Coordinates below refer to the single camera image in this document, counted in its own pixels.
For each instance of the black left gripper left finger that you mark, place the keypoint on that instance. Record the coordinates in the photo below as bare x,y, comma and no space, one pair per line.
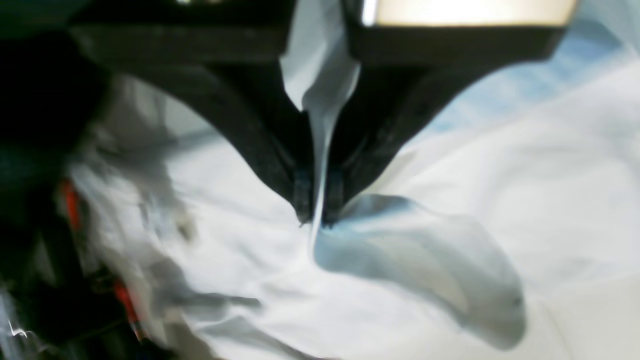
222,59

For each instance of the white t-shirt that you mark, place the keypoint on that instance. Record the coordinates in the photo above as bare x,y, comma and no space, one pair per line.
507,231

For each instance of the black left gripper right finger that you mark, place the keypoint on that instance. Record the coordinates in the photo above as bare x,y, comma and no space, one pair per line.
416,56

